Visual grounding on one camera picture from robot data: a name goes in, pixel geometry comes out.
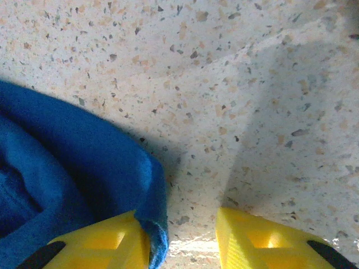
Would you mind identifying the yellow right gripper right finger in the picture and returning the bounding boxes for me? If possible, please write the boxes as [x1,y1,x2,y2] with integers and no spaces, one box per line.
[215,207,359,269]

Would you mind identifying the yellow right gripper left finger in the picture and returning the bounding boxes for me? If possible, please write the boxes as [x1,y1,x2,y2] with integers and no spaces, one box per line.
[16,210,152,269]

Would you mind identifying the blue t-shirt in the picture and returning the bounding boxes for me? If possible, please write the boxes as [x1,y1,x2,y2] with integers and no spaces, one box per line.
[0,80,169,269]

